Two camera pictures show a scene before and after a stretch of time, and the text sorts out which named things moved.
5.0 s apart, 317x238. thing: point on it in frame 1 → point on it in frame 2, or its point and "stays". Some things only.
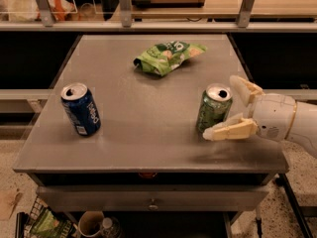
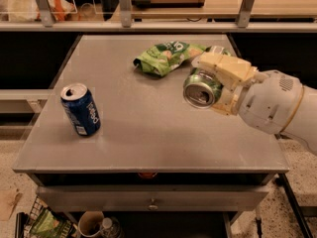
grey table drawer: x=153 y=198 stays
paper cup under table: x=90 y=222 stays
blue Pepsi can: x=82 y=108 stays
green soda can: x=214 y=107 → x=202 y=87
